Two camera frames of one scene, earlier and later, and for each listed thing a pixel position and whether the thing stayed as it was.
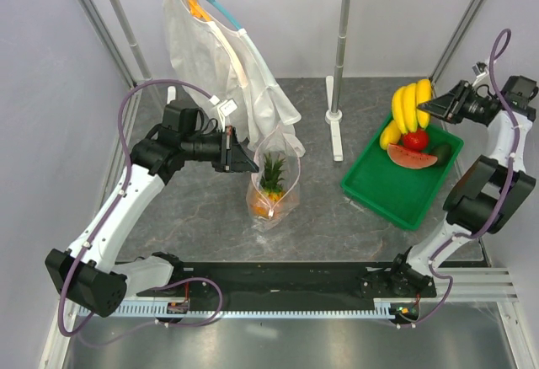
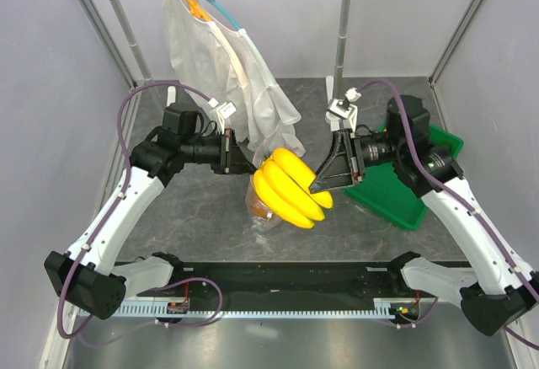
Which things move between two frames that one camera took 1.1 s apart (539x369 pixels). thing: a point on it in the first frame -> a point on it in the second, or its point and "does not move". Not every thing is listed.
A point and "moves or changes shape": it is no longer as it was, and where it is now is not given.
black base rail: (291, 285) does not move
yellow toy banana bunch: (404, 101) moves or changes shape
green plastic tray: (406, 195) does not move
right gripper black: (453, 100) -> (337, 170)
